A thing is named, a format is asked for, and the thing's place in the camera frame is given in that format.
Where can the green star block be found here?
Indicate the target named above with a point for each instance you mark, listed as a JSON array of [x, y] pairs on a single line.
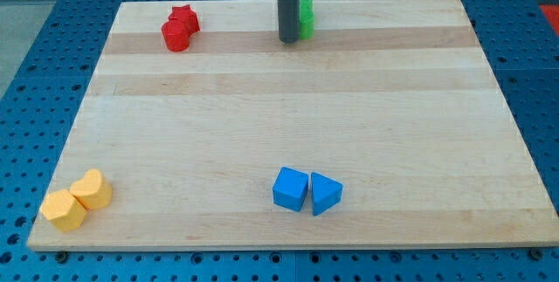
[[306, 9]]

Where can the red star block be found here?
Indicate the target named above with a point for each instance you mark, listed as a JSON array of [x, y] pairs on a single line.
[[186, 16]]

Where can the blue cube block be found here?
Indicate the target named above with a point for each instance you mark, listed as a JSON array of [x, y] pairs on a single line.
[[290, 188]]

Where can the blue triangle block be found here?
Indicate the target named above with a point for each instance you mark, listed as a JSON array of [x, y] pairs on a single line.
[[326, 193]]

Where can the green cylinder block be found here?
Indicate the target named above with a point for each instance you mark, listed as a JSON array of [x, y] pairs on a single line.
[[306, 26]]

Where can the red cylinder block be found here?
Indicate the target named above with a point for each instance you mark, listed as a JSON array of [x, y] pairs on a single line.
[[175, 35]]

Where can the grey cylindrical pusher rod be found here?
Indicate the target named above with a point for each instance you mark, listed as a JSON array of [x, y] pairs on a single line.
[[288, 12]]

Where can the yellow heart block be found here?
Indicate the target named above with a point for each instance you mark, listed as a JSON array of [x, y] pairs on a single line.
[[93, 190]]

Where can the yellow pentagon block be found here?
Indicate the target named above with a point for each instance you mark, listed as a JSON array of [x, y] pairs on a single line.
[[63, 210]]

